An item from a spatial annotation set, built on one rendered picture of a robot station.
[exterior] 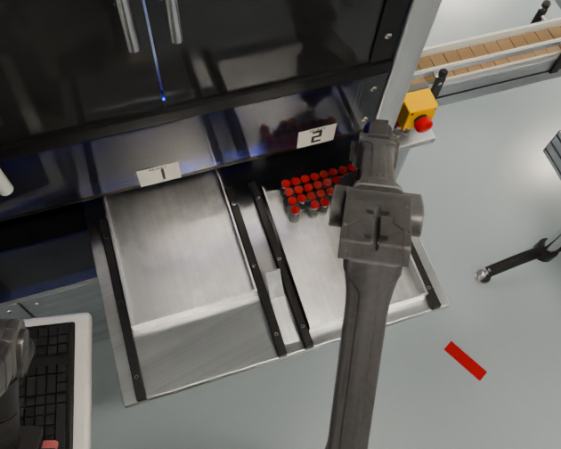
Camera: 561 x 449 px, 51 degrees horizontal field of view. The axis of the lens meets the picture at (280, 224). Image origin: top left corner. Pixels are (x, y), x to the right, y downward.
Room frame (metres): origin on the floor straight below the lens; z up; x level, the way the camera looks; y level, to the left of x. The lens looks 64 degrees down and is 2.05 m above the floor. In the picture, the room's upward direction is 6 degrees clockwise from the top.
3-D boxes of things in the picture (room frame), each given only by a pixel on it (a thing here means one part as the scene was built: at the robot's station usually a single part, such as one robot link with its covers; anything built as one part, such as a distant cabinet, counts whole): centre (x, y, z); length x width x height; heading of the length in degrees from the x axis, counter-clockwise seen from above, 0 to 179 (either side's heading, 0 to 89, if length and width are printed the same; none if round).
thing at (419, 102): (0.86, -0.27, 0.99); 0.08 x 0.07 x 0.07; 24
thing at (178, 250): (0.51, 0.22, 0.90); 0.34 x 0.26 x 0.04; 24
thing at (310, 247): (0.55, -0.14, 0.90); 0.34 x 0.26 x 0.04; 23
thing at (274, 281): (0.38, -0.02, 0.91); 0.14 x 0.03 x 0.06; 23
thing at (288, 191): (0.67, -0.08, 0.90); 0.18 x 0.02 x 0.05; 113
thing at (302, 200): (0.65, -0.09, 0.90); 0.18 x 0.02 x 0.05; 113
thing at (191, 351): (0.52, 0.04, 0.87); 0.70 x 0.48 x 0.02; 114
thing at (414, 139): (0.90, -0.27, 0.87); 0.14 x 0.13 x 0.02; 24
